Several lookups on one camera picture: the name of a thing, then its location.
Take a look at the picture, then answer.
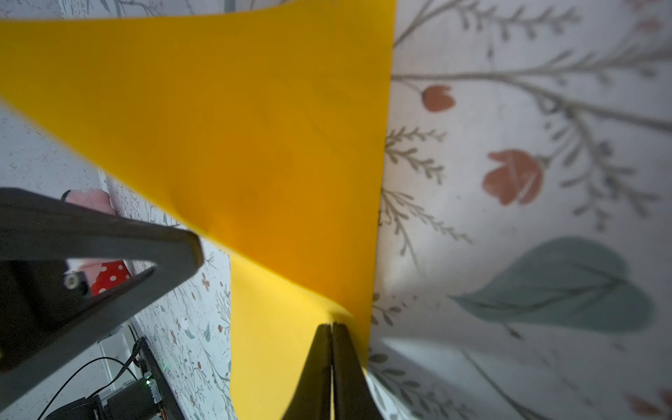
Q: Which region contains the pink doll red dotted dress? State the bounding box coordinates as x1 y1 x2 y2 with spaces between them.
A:
61 188 131 297

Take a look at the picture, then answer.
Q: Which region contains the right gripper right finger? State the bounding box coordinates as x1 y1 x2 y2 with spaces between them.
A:
283 323 383 420

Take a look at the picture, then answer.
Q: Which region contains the yellow square paper sheet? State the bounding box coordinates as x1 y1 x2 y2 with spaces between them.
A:
1 1 396 419

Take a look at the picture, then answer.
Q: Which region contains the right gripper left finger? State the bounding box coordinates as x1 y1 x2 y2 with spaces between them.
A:
1 188 204 407

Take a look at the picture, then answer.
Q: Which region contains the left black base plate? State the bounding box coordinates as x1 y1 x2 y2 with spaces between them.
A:
40 337 185 420

